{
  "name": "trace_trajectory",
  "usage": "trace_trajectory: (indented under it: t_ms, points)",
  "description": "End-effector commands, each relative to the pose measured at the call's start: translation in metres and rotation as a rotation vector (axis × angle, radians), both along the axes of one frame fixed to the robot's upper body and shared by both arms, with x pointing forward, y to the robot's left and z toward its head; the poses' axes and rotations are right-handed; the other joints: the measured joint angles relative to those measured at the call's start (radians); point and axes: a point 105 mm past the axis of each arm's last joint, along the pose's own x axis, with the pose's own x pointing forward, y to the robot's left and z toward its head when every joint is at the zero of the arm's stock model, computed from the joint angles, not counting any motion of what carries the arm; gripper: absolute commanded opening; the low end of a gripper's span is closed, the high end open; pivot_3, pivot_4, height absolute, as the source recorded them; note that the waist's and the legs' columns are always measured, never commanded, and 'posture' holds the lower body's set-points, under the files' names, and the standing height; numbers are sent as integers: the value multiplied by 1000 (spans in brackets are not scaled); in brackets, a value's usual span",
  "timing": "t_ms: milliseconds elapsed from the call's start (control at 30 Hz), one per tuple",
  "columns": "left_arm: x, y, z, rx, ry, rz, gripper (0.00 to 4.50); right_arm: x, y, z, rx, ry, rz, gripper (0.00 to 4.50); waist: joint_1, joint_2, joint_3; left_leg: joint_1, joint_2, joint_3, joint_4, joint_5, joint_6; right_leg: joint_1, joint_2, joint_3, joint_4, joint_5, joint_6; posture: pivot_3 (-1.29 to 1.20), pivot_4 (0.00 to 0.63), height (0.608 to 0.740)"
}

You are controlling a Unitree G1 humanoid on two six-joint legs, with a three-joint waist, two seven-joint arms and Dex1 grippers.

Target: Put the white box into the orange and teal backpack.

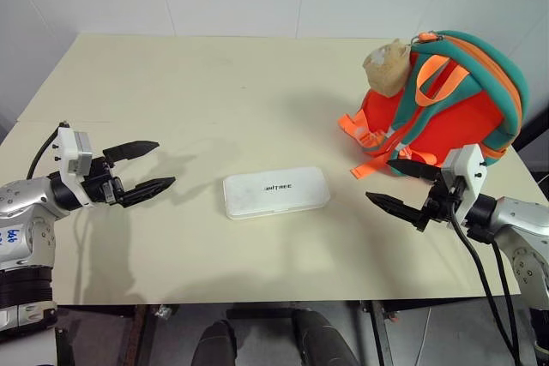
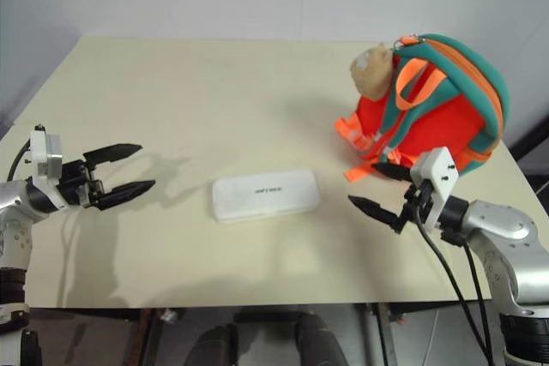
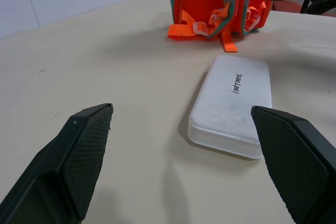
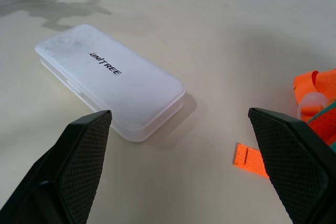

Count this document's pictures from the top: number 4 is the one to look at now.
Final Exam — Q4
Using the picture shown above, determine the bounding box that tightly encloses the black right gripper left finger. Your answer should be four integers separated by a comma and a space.
0, 110, 113, 224

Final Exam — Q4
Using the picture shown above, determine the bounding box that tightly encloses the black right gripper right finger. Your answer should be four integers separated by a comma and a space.
248, 107, 336, 224

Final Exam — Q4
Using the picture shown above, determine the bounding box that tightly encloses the translucent white plastic case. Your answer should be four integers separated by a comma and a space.
34, 24, 186, 143

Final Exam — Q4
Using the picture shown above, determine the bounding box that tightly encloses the orange strap with buckle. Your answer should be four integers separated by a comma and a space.
233, 68, 336, 179

